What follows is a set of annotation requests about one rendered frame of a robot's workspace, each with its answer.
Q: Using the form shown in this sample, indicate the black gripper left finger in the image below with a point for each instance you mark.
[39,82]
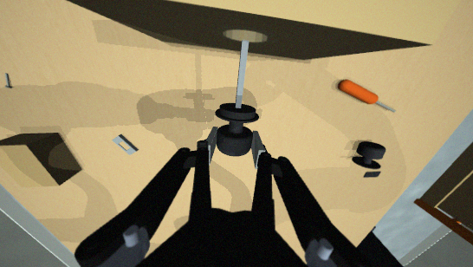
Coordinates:
[124,240]

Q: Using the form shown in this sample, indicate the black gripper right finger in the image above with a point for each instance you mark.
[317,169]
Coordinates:
[324,245]

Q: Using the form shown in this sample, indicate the tan rectangular box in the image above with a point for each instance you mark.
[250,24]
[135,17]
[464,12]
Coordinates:
[37,159]

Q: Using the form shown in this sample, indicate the orange-handled screwdriver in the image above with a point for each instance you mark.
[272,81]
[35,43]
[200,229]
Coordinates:
[360,93]

